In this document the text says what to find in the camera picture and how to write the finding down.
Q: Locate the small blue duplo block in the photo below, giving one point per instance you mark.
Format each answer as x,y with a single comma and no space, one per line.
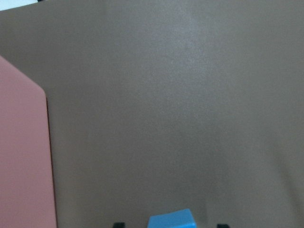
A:
178,219

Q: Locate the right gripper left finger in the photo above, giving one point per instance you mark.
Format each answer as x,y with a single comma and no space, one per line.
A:
119,225

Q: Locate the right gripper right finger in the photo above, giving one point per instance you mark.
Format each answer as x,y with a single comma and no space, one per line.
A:
222,225

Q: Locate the pink plastic box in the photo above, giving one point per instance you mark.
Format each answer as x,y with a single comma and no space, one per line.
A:
26,181

